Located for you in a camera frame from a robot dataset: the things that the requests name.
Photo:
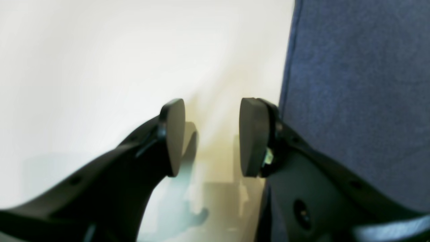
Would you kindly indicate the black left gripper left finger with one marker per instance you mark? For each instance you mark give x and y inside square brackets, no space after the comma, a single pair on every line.
[105,200]

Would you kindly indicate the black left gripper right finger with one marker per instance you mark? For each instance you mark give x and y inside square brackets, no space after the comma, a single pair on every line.
[311,197]

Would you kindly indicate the dark blue t-shirt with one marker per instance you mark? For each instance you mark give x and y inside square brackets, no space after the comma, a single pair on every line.
[356,88]

